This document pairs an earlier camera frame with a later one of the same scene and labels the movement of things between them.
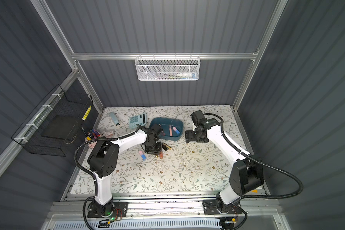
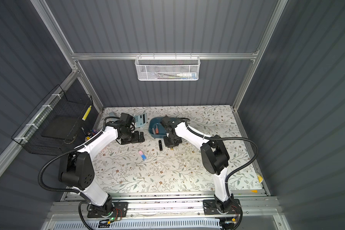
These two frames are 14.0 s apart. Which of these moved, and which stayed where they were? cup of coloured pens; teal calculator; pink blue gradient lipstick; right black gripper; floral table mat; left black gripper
Moved: right black gripper; left black gripper
Stayed: teal calculator; pink blue gradient lipstick; floral table mat; cup of coloured pens
